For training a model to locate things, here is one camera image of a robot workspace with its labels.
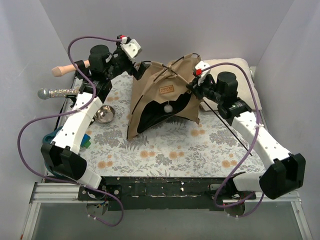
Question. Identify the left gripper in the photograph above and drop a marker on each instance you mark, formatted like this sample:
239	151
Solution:
135	70

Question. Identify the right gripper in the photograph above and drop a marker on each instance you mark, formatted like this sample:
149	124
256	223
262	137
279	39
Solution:
194	86

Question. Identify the beige fabric pet tent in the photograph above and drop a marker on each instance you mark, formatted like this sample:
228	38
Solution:
165	100

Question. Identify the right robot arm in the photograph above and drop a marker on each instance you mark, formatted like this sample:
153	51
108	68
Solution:
284	171

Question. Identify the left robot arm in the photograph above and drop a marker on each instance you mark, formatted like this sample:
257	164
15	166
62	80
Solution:
61	155

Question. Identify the stainless steel pet bowl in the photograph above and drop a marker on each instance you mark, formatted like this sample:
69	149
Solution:
105	114

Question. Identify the white pompom cat toy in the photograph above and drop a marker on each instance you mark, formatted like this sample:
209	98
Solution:
168	108

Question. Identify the floral patterned table mat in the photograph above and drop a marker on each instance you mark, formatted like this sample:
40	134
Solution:
176	147

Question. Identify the peach toy microphone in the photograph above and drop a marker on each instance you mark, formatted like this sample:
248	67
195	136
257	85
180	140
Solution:
60	71

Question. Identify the silver glitter toy microphone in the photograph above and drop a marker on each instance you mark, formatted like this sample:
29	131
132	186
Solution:
45	93

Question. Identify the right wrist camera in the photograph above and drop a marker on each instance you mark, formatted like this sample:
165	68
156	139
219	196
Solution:
200	72

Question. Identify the black table front frame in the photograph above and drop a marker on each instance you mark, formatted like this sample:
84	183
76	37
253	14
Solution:
160	193

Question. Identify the aluminium rail frame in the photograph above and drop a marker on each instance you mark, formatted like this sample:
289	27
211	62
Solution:
59	193

